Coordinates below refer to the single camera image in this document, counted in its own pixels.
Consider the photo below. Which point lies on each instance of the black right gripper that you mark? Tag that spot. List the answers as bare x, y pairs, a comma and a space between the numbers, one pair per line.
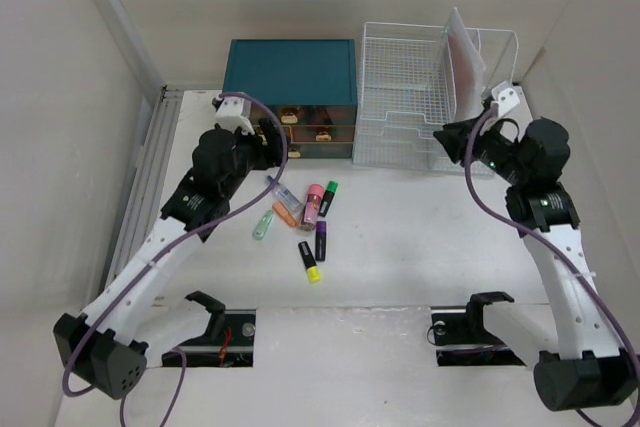
453, 137

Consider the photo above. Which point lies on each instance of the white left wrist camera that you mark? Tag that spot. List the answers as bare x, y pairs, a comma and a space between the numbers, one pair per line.
233, 113

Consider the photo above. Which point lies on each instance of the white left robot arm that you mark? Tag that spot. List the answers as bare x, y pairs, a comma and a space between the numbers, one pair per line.
107, 344

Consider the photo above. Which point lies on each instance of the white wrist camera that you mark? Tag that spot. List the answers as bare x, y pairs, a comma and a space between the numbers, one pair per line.
233, 113
505, 98

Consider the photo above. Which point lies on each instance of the aluminium rail frame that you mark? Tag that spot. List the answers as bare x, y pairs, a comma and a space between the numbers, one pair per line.
140, 201

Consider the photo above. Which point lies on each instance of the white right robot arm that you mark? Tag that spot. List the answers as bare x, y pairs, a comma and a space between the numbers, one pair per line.
588, 361

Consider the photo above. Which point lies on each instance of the green translucent plastic case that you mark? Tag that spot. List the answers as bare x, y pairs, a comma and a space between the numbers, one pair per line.
263, 225

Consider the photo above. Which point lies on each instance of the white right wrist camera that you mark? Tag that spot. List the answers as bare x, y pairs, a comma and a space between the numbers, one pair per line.
505, 98

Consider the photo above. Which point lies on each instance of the pink lid marker tube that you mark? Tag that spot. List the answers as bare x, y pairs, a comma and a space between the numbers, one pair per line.
311, 208

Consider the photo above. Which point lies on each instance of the yellow cap black highlighter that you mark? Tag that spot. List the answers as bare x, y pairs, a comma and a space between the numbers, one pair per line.
311, 268

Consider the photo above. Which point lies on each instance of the white wire file rack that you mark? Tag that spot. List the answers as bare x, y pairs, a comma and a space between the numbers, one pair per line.
406, 92

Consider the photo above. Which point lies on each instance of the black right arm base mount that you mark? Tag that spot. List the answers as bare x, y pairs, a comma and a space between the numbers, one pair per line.
460, 338

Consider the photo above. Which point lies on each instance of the green cap black highlighter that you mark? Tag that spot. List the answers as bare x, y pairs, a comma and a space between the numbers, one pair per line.
327, 198

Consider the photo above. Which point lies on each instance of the purple cap black highlighter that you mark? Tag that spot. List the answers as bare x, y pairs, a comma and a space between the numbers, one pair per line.
321, 241

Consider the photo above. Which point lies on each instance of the teal drawer organizer box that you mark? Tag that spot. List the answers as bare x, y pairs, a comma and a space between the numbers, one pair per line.
299, 72

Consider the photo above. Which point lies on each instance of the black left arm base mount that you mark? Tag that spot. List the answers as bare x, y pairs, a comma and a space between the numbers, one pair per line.
228, 339

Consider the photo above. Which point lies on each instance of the clear blue cap bottle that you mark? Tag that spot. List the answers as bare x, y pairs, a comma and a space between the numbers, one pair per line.
290, 201

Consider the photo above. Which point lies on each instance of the orange plastic case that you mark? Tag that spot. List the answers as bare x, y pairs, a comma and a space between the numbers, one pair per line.
283, 212

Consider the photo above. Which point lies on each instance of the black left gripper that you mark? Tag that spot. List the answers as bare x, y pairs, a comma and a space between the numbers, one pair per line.
269, 154

